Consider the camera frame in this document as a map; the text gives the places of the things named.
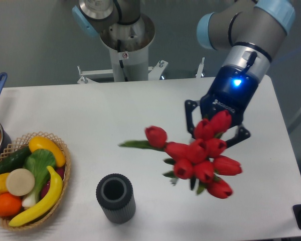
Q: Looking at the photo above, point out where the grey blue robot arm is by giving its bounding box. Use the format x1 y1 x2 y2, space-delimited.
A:
72 1 295 147

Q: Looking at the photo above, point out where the dark grey ribbed vase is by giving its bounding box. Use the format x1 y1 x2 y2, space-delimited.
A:
96 173 136 224

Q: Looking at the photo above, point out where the woven wicker basket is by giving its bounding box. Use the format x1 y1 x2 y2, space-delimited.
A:
0 132 71 231

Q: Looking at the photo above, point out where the yellow banana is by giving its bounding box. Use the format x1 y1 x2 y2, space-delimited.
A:
9 166 63 227

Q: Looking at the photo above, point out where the red tulip bouquet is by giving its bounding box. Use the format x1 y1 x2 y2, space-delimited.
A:
120 110 242 199

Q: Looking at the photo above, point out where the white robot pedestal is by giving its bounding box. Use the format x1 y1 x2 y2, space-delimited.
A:
73 7 169 82

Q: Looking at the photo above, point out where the green bok choy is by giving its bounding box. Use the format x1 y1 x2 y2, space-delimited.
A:
22 149 56 209

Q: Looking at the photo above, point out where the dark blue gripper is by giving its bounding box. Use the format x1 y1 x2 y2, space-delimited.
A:
185 66 259 148

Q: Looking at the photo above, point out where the orange fruit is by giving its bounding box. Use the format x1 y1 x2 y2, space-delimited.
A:
0 192 22 217

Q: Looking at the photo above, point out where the dark green cucumber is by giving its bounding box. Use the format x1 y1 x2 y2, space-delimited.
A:
0 146 31 174

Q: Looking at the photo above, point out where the dark red vegetable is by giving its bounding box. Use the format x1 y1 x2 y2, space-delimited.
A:
40 168 65 199

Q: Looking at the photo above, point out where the beige round disc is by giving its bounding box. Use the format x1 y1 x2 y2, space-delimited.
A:
6 168 35 196

